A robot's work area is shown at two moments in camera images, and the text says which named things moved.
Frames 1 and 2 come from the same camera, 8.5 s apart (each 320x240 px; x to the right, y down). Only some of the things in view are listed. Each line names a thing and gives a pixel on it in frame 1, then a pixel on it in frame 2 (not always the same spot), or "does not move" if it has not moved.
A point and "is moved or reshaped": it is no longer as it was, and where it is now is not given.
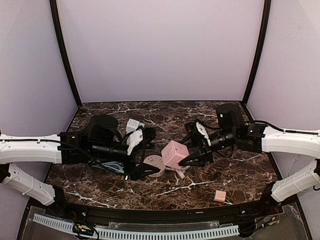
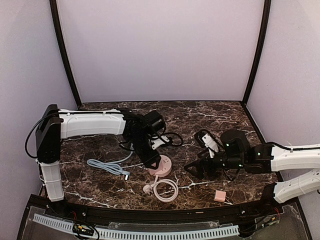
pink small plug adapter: [220, 196] does not move
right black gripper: [203, 149] -> [208, 163]
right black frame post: [258, 51] does not move
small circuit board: [83, 229] does not move
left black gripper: [135, 162] -> [148, 158]
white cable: [179, 170] -> [152, 188]
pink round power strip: [157, 161] is moved or reshaped
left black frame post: [54, 7] does not move
